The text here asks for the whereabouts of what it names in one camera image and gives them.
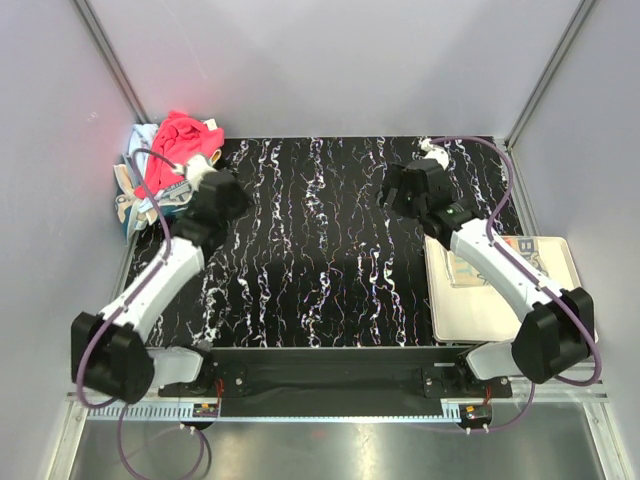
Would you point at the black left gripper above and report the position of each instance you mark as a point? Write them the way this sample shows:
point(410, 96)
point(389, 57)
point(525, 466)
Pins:
point(243, 201)

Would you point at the white light blue towel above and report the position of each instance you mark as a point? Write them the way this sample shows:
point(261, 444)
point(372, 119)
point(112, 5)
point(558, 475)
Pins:
point(142, 136)

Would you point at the teal patterned towel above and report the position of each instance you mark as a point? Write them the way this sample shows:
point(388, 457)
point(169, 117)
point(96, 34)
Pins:
point(137, 213)

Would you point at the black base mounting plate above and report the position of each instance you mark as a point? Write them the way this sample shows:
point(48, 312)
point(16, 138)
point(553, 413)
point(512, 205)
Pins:
point(431, 372)

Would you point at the red pink towel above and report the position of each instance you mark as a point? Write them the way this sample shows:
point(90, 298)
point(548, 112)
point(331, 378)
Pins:
point(178, 138)

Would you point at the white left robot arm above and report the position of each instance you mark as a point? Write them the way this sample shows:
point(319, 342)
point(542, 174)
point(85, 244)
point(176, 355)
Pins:
point(108, 350)

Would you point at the white plastic tray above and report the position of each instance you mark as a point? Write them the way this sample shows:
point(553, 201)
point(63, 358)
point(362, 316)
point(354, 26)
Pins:
point(466, 309)

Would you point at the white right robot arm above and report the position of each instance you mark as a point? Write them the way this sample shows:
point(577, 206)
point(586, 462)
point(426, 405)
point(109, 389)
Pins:
point(557, 325)

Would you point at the aluminium rail frame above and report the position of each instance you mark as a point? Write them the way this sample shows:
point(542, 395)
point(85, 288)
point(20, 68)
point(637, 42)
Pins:
point(552, 431)

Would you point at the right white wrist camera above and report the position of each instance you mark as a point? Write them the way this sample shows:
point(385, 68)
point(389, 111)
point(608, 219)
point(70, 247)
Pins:
point(434, 152)

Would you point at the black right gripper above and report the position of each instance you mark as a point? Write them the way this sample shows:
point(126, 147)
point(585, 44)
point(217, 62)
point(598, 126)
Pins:
point(400, 182)

